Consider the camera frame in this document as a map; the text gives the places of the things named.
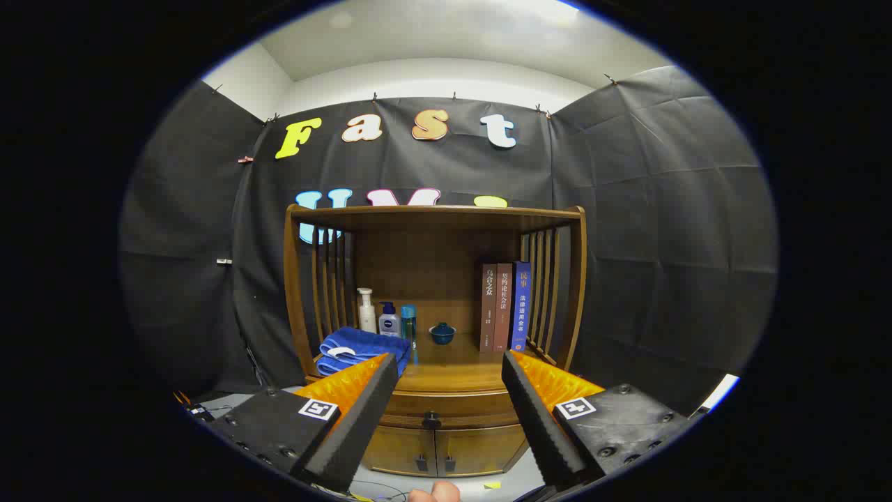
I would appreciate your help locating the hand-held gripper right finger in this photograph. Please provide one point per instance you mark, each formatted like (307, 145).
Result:
(540, 425)

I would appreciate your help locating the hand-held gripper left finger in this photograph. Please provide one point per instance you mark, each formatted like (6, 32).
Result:
(352, 432)

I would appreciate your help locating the wooden drawer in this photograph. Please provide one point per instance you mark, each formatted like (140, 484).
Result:
(460, 404)

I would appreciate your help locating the wooden cabinet door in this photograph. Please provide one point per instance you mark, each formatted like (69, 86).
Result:
(397, 450)
(481, 446)

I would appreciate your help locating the wooden countertop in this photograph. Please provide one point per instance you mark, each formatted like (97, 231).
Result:
(453, 373)

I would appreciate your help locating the wooden cabinet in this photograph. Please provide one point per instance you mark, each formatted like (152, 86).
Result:
(418, 254)

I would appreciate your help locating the blue folded towel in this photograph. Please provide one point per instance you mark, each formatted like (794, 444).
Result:
(362, 346)

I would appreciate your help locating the white bottle with blue cap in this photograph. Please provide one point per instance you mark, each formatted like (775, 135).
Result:
(389, 325)

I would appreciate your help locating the white pump bottle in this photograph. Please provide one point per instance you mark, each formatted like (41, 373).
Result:
(366, 317)

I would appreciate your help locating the blue book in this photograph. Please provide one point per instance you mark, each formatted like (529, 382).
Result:
(521, 307)

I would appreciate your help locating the clear teal bottle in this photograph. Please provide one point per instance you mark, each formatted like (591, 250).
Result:
(408, 326)

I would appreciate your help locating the reddish brown book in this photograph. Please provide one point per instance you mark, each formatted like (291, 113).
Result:
(504, 307)

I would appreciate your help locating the dark brown book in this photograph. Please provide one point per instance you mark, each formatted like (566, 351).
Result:
(488, 307)

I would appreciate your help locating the blue lidded tea bowl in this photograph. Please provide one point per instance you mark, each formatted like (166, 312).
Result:
(442, 335)

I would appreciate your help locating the white slotted panel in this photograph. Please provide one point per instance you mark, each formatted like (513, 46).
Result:
(721, 392)

